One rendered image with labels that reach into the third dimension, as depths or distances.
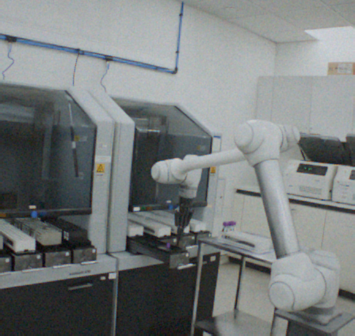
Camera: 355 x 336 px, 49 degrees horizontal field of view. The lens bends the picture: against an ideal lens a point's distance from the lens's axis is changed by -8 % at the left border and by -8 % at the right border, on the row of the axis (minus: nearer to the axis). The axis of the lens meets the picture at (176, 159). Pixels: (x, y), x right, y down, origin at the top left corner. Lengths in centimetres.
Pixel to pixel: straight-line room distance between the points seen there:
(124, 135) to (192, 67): 207
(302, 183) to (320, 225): 47
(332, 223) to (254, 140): 266
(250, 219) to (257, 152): 307
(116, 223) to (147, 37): 201
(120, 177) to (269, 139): 90
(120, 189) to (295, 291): 112
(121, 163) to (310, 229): 252
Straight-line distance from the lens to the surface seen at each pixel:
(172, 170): 196
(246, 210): 465
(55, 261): 198
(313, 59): 507
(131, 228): 232
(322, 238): 420
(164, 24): 393
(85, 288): 212
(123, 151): 219
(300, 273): 154
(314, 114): 456
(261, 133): 159
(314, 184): 420
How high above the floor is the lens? 138
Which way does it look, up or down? 3 degrees down
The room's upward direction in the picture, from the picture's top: 5 degrees clockwise
